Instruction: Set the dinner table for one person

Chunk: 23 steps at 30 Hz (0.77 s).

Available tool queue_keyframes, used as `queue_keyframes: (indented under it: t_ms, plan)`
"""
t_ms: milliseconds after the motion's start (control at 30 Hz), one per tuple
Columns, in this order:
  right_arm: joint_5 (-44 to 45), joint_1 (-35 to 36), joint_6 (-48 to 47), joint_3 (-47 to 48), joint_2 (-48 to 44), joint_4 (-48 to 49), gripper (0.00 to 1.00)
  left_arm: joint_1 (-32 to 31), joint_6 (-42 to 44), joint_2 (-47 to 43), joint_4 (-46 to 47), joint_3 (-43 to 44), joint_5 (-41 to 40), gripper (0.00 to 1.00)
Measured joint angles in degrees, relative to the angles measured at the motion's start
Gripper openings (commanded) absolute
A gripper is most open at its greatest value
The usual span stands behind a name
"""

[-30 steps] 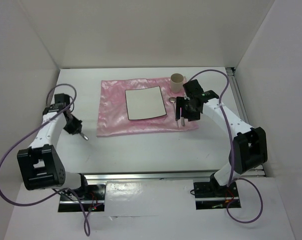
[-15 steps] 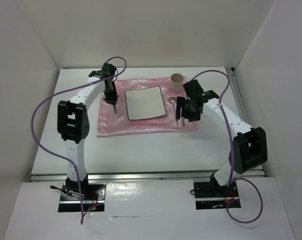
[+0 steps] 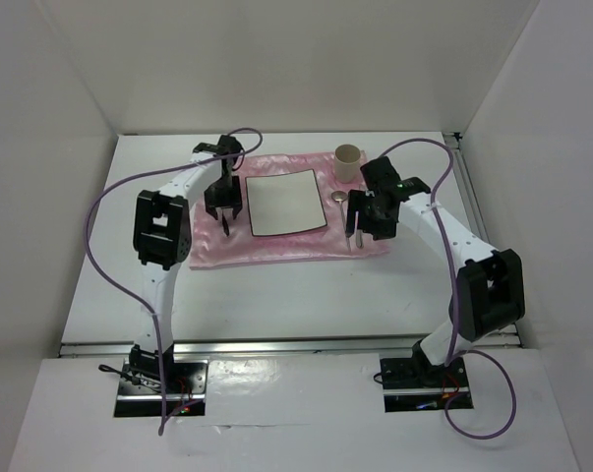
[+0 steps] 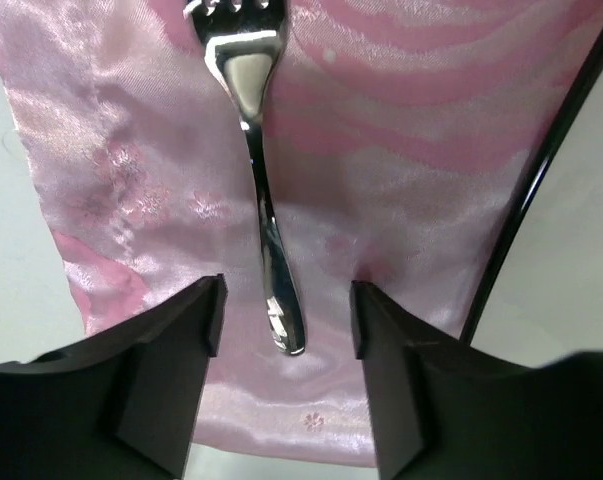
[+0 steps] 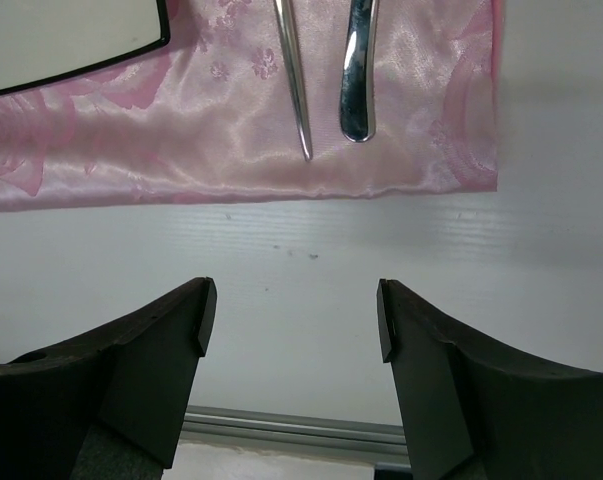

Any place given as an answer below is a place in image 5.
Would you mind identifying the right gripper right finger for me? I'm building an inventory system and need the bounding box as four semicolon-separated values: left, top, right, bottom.
377;279;603;479

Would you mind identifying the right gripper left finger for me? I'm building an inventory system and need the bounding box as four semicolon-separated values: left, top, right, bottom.
0;278;216;479

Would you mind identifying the pink satin cloth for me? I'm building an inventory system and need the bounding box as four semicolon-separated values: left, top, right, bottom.
0;1;504;212

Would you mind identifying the silver knife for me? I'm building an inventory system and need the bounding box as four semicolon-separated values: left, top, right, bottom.
339;0;379;143

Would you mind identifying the square white plate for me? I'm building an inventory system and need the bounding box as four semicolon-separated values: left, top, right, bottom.
0;0;170;96

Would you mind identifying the silver spoon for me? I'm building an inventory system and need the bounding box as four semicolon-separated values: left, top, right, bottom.
273;0;313;162

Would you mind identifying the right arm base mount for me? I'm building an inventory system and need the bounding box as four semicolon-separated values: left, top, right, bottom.
373;464;413;480

